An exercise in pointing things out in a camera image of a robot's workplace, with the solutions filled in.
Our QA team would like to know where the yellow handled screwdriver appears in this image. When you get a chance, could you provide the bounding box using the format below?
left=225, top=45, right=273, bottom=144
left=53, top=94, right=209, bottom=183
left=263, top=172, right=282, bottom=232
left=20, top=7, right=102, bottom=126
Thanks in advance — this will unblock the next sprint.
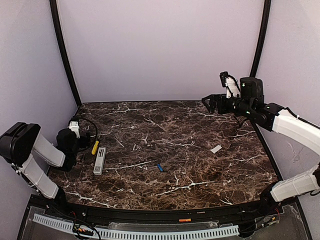
left=91, top=134, right=101, bottom=155

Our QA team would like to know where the white remote control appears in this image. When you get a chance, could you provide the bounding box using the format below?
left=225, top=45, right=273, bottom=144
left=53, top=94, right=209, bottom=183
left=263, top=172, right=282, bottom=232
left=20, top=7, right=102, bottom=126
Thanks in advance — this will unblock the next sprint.
left=93, top=147, right=106, bottom=175

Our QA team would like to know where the white battery cover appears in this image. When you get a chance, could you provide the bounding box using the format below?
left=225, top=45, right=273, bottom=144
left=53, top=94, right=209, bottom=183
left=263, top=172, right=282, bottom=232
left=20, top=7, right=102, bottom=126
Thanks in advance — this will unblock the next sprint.
left=210, top=145, right=222, bottom=154

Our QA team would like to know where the blue battery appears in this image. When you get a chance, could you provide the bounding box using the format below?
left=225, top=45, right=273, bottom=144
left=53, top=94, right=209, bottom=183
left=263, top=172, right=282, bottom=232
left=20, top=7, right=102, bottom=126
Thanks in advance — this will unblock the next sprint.
left=157, top=164, right=164, bottom=172

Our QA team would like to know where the orange battery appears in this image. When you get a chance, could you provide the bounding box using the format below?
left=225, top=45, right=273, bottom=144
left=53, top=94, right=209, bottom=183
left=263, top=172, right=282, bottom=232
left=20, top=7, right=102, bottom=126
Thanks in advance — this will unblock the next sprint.
left=178, top=218, right=192, bottom=223

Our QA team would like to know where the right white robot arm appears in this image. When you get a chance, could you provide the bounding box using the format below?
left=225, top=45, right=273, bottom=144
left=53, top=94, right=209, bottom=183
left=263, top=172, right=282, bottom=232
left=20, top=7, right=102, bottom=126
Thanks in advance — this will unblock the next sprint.
left=201, top=94, right=320, bottom=216

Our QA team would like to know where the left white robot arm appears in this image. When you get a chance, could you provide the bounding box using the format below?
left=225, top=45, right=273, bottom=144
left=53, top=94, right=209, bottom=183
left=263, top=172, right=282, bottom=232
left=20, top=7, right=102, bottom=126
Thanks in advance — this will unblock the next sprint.
left=0, top=120, right=91, bottom=209

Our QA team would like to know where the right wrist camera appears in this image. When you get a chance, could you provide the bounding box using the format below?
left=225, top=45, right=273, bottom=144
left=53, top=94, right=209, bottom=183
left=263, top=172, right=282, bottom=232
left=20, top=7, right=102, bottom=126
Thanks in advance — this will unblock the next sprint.
left=219, top=71, right=241, bottom=99

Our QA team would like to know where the black front rail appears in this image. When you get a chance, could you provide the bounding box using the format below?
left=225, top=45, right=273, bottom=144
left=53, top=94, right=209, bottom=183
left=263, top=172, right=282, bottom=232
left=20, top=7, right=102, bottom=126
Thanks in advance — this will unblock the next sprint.
left=38, top=200, right=275, bottom=225

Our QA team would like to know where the white slotted cable duct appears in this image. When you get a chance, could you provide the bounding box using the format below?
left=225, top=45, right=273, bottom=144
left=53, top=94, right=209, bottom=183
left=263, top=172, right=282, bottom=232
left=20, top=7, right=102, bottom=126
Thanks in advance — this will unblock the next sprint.
left=32, top=213, right=240, bottom=240

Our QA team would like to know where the right black frame post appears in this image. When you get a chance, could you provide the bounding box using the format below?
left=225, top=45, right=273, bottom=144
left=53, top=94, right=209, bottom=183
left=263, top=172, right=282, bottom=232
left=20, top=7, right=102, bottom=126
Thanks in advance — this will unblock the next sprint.
left=249, top=0, right=272, bottom=78

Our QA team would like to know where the black frame post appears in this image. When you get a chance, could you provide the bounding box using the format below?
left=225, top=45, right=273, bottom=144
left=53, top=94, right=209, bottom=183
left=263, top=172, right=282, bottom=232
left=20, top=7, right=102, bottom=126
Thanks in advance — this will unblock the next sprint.
left=249, top=0, right=272, bottom=78
left=49, top=0, right=82, bottom=108

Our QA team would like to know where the left black frame post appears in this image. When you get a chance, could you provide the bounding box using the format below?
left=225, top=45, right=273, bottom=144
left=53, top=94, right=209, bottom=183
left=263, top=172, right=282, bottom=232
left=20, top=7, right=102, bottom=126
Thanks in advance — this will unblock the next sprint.
left=49, top=0, right=82, bottom=108

